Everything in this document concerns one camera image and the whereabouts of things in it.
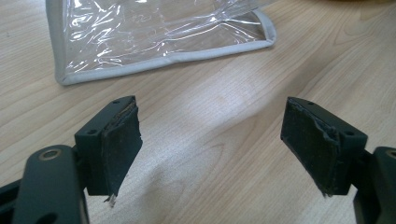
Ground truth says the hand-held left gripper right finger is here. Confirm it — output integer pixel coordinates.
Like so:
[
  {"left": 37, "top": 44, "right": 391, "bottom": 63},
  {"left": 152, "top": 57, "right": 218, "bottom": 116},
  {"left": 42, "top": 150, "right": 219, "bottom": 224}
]
[{"left": 279, "top": 96, "right": 369, "bottom": 198}]

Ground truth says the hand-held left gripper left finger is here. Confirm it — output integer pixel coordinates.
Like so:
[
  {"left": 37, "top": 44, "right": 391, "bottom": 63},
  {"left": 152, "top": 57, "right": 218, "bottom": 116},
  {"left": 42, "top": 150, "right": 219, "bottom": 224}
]
[{"left": 74, "top": 95, "right": 144, "bottom": 207}]

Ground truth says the clear plastic bag grey trim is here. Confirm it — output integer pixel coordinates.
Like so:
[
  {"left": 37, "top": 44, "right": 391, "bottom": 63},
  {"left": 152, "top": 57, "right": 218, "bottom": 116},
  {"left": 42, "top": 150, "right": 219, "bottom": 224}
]
[{"left": 45, "top": 0, "right": 277, "bottom": 87}]

